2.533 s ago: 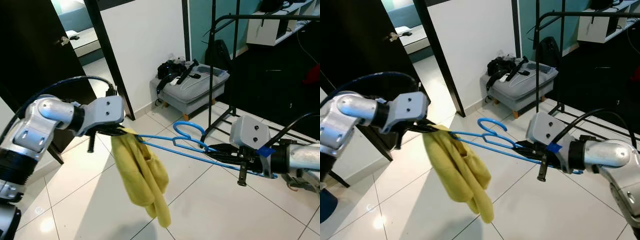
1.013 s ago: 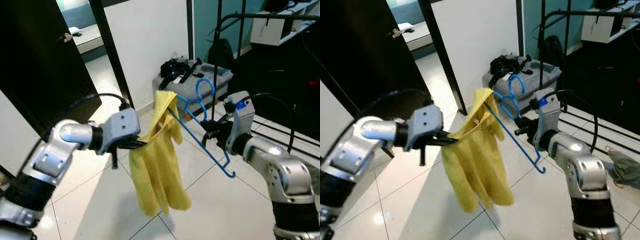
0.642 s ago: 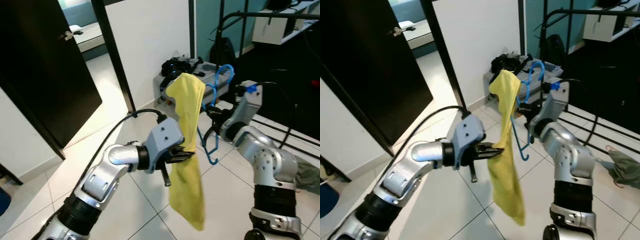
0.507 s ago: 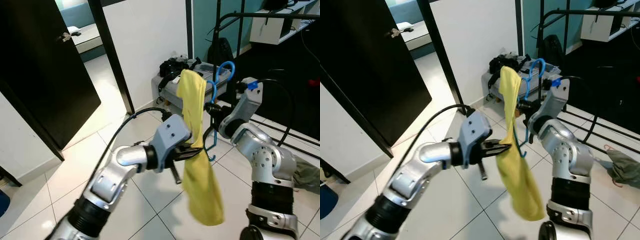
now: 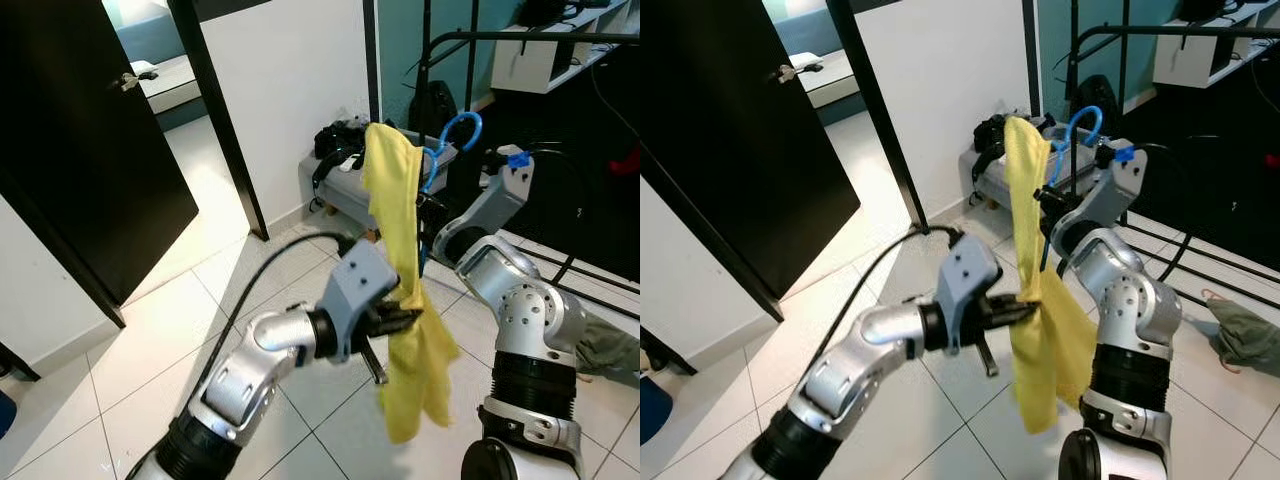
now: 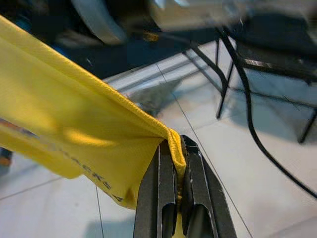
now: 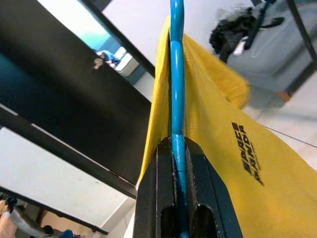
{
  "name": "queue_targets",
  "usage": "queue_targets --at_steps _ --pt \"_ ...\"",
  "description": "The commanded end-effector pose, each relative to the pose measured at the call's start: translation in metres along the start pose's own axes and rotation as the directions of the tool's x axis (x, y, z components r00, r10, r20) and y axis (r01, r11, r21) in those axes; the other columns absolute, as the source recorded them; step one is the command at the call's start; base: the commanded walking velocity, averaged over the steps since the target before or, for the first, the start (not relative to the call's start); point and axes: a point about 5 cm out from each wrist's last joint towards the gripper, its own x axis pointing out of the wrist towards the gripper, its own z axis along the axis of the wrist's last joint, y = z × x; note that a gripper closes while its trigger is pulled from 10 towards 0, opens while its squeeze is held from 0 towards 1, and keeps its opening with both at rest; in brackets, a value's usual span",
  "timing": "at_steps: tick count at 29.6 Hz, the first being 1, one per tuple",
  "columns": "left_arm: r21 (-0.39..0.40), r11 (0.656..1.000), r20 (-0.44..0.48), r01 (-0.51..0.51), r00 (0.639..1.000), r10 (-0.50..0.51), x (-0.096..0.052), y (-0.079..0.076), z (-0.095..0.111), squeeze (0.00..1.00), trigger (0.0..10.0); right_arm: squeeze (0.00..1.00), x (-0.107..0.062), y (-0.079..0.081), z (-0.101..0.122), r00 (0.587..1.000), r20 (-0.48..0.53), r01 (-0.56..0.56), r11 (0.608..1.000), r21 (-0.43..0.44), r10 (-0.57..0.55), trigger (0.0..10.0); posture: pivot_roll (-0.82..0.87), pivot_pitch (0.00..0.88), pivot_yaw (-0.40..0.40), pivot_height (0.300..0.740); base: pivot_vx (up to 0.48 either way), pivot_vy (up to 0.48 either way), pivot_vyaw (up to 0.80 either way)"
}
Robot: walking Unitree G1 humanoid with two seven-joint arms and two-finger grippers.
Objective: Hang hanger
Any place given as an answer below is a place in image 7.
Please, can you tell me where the blue bag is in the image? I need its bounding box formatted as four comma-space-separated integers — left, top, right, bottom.
96, 49, 117, 67

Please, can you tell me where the grey hard case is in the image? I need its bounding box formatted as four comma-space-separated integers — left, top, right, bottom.
226, 14, 317, 110

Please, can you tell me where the blue plastic hanger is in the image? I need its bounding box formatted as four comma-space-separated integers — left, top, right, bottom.
168, 0, 193, 238

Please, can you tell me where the white shelf unit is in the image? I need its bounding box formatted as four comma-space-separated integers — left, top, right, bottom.
115, 47, 141, 77

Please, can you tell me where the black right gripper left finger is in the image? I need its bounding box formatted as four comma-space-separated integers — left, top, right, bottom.
133, 137, 178, 238

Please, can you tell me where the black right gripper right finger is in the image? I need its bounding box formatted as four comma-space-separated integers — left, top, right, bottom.
184, 137, 245, 238

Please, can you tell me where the black strap bundle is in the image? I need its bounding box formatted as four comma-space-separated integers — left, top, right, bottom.
209, 6, 285, 62

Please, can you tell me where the yellow printed garment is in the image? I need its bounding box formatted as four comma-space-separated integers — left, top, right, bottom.
137, 16, 317, 238

